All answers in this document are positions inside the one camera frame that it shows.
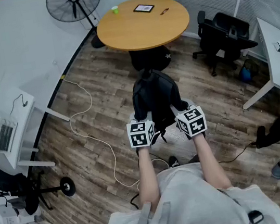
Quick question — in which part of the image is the person's left forearm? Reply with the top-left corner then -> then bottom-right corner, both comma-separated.
131,145 -> 162,207

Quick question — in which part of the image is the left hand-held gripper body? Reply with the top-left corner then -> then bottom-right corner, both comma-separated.
123,109 -> 160,158

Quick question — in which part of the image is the blue bag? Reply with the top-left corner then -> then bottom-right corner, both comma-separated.
236,58 -> 260,83

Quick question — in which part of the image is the person's right forearm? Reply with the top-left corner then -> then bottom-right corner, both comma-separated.
190,130 -> 233,194

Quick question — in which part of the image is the round wooden table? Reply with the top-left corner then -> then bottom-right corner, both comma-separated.
92,0 -> 198,80

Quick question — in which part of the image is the black office chair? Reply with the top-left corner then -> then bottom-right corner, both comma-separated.
0,153 -> 79,221
186,3 -> 263,79

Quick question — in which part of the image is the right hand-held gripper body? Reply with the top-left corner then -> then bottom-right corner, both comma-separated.
169,95 -> 210,143

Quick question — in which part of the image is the person's grey shirt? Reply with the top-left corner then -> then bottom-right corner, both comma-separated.
87,150 -> 280,224

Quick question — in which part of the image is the black power cable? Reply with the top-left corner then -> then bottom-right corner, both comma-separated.
215,142 -> 259,165

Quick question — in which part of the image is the person's black shoe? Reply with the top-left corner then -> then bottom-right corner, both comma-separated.
167,155 -> 180,169

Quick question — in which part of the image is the black tablet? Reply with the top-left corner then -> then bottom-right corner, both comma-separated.
132,2 -> 156,15

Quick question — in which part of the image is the black backpack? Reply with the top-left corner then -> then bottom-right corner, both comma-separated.
127,64 -> 195,147

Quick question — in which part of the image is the white floor cable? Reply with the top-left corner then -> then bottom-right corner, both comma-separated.
61,63 -> 172,195

